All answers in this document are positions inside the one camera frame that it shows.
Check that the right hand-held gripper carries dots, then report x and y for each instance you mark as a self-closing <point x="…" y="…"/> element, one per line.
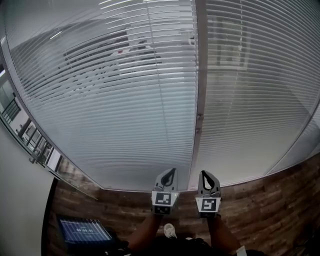
<point x="208" y="205"/>

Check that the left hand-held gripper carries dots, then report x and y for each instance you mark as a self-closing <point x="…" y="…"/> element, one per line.
<point x="163" y="201"/>

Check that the silver metal door knob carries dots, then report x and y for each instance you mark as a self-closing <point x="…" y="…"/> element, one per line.
<point x="198" y="130"/>
<point x="199" y="116"/>

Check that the white venetian blinds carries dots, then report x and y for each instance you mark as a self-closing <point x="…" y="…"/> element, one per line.
<point x="105" y="112"/>

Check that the person's left forearm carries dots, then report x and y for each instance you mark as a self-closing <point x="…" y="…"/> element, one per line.
<point x="145" y="233"/>

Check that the person's right forearm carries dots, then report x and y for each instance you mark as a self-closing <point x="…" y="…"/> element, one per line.
<point x="222" y="235"/>

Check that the person's left white shoe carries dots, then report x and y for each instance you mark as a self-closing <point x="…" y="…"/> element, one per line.
<point x="170" y="230"/>

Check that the person's black shorts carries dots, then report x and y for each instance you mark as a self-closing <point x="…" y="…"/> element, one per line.
<point x="180" y="247"/>

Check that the black tablet with blue screen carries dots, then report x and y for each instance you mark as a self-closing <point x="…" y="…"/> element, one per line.
<point x="85" y="231"/>

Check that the frosted glass door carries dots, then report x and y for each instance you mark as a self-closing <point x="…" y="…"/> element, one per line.
<point x="62" y="172"/>

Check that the black metal railing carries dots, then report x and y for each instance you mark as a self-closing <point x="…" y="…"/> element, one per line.
<point x="11" y="107"/>

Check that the grey metal partition post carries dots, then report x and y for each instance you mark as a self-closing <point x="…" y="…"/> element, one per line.
<point x="200" y="75"/>

